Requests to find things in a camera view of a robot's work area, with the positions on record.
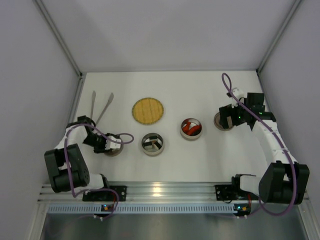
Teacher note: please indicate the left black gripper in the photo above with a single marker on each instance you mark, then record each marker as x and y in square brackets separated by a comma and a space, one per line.
[101, 145]

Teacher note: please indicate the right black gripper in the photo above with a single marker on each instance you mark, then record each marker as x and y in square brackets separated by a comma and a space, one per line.
[225, 116]

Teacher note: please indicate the brown smiley lid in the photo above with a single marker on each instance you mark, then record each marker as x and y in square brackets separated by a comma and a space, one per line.
[113, 153]

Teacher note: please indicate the red sausage piece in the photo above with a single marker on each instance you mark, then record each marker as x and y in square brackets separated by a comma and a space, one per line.
[186, 128]
[195, 130]

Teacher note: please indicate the white sushi roll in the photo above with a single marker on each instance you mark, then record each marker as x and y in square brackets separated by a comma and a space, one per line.
[147, 145]

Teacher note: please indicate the green sushi roll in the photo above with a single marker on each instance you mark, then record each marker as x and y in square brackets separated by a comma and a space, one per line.
[153, 138]

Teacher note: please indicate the salmon sushi roll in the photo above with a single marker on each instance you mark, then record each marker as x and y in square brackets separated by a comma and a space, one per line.
[156, 145]

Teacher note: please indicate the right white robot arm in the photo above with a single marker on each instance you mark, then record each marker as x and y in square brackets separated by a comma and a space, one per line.
[284, 180]

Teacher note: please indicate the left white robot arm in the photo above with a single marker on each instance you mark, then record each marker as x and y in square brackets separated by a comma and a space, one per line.
[66, 166]

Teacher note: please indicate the right round metal tin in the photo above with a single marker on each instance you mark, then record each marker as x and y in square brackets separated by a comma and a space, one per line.
[194, 122]

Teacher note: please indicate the round metal tin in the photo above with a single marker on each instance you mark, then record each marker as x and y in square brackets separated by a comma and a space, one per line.
[153, 152]
[194, 122]

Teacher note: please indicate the left round metal tin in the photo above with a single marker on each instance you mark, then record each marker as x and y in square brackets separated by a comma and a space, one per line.
[153, 152]

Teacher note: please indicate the round bamboo tray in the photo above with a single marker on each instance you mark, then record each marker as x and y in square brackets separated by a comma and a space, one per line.
[147, 111]

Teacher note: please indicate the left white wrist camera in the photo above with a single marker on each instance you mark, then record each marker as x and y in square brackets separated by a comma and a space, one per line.
[113, 143]

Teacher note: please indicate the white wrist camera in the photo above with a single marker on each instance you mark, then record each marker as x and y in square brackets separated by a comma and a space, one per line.
[236, 95]
[113, 143]

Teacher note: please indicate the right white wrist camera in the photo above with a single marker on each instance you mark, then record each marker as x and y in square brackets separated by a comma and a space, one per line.
[236, 95]

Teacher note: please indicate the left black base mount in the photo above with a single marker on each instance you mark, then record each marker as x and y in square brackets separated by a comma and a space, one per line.
[118, 194]

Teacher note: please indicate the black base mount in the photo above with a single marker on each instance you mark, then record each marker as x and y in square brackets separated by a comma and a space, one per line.
[118, 194]
[232, 192]

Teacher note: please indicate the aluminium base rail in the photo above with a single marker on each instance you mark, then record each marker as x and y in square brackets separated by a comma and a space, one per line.
[146, 192]

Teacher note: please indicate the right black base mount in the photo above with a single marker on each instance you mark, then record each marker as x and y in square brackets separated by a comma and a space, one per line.
[232, 192]

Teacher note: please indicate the slotted cable duct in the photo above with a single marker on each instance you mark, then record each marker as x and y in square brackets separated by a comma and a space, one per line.
[147, 208]

